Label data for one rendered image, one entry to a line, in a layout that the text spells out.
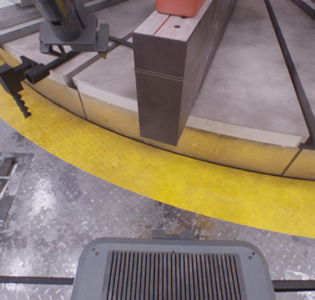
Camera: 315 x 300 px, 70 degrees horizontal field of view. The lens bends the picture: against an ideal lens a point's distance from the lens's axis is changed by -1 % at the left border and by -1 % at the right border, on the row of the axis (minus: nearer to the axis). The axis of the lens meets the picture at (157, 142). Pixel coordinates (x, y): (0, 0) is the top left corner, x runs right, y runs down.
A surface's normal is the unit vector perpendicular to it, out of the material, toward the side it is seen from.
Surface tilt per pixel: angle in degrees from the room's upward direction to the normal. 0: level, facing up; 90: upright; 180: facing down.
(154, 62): 90
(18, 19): 90
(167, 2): 97
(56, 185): 0
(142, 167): 0
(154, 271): 0
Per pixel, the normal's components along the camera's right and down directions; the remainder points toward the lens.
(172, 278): 0.00, -0.65
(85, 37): -0.01, -0.18
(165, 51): -0.36, 0.71
